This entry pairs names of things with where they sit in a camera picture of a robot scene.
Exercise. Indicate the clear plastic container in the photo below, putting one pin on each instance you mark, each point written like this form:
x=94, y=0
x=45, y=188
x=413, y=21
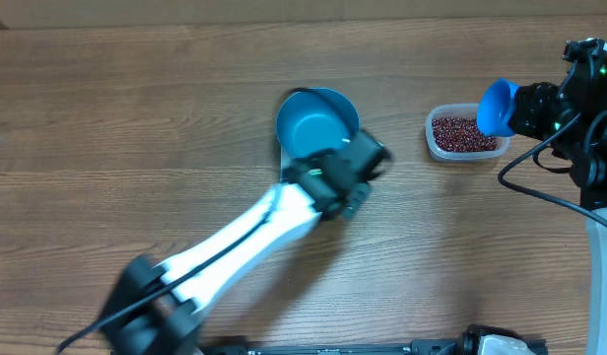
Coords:
x=459, y=110

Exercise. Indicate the blue bowl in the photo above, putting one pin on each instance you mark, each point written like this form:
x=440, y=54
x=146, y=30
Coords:
x=315, y=119

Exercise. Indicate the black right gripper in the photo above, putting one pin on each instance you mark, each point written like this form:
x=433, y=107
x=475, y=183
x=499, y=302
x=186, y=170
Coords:
x=529, y=110

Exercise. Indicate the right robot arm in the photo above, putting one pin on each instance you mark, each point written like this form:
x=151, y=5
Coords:
x=571, y=119

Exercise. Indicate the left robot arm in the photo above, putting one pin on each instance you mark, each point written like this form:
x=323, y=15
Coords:
x=158, y=308

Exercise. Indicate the blue measuring scoop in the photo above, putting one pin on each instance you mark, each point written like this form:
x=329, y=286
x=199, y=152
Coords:
x=496, y=109

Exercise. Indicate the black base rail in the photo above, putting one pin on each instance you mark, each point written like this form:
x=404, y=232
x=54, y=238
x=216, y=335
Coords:
x=476, y=339

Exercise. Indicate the white kitchen scale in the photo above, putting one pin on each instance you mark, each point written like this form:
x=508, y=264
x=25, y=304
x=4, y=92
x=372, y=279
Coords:
x=285, y=160

